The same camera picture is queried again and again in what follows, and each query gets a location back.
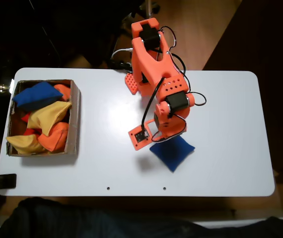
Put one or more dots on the blue bean bag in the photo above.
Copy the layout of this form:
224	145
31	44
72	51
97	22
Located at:
173	156
34	95

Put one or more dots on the cardboard box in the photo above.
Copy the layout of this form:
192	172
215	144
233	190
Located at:
74	119

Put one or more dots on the small orange bean bag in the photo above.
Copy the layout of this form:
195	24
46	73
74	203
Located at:
63	90

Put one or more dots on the large orange bean bag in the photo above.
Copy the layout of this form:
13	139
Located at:
54	138

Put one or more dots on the large yellow bean bag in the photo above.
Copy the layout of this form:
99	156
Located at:
47	116

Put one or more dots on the red bean bag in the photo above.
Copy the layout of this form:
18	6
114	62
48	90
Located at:
26	117

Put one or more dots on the flat yellow bean bag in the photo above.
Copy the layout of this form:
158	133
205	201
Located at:
24	145

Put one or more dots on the metal office chair base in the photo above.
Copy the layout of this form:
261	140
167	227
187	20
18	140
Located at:
152	6

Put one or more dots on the person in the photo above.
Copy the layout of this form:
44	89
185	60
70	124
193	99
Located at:
82	220

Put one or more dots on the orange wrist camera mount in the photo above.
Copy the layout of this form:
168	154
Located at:
134	143

